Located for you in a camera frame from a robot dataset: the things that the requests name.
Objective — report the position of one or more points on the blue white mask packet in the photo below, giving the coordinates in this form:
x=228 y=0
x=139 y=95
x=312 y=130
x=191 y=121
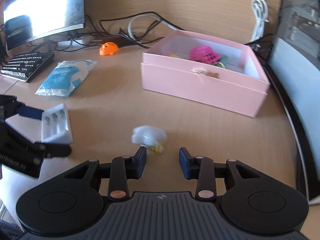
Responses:
x=65 y=78

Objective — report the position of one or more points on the black power adapter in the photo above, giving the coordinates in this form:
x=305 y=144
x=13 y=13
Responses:
x=119 y=40

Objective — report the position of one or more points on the pink toy basket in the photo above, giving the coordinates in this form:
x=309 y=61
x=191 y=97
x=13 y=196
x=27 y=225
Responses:
x=204 y=54

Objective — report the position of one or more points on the orange toy helmet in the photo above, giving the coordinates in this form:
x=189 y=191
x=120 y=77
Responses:
x=108 y=48

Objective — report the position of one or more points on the black mechanical keyboard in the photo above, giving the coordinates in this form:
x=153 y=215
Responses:
x=24 y=67

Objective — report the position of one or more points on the pink cardboard box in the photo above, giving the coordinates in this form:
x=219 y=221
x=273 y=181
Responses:
x=240 y=86

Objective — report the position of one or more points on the black curved monitor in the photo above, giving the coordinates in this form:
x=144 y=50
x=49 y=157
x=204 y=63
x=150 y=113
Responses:
x=29 y=20

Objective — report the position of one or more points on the white yellow flower toy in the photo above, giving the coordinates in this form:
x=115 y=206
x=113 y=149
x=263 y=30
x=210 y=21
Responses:
x=150 y=137

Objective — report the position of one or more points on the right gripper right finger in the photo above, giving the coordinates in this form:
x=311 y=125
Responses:
x=201 y=169

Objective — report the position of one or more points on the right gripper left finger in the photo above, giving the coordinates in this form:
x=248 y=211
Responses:
x=123 y=169

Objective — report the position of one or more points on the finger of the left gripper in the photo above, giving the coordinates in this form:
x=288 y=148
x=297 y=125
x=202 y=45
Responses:
x=48 y=150
x=30 y=112

